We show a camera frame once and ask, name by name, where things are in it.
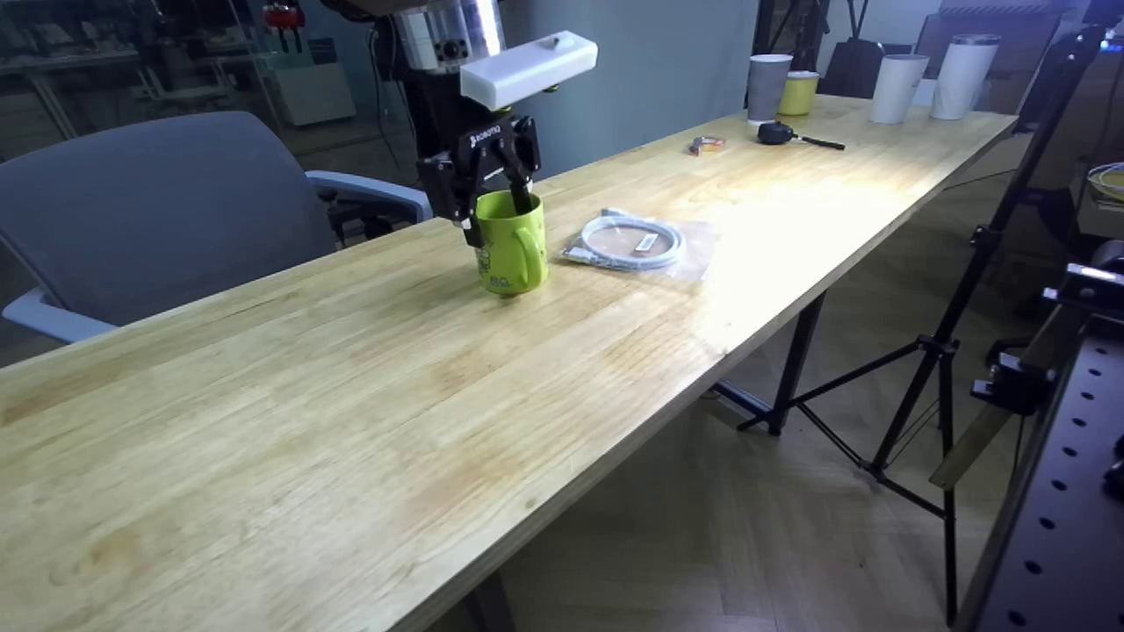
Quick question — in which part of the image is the grey office chair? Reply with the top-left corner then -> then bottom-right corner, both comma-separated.
0,114 -> 432,342

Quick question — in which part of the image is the green mug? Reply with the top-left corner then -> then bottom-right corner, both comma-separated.
473,191 -> 547,294

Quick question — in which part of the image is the white tumbler left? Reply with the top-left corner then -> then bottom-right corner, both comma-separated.
873,57 -> 928,128

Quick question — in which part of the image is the white tumbler right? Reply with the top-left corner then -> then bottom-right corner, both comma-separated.
931,40 -> 997,122

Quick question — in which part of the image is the black mouse with cable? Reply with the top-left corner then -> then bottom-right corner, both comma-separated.
757,121 -> 847,151

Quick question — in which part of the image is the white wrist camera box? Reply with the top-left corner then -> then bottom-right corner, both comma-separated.
459,31 -> 596,114

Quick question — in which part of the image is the black table leg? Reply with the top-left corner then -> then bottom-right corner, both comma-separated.
767,294 -> 825,437

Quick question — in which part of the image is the grey cup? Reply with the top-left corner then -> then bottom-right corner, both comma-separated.
745,53 -> 791,121

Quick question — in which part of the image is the yellow cup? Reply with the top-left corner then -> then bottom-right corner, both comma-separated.
779,70 -> 820,115

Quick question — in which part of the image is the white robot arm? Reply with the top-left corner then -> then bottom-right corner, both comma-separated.
321,0 -> 541,247

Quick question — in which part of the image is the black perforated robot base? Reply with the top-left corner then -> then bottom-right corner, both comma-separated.
957,265 -> 1124,632

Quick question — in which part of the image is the white tumbler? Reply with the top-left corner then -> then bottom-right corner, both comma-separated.
931,40 -> 997,122
873,57 -> 928,128

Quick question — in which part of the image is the black tripod stand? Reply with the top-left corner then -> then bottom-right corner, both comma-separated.
714,0 -> 1120,620

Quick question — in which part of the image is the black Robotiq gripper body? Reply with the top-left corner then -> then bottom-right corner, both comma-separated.
455,114 -> 536,183

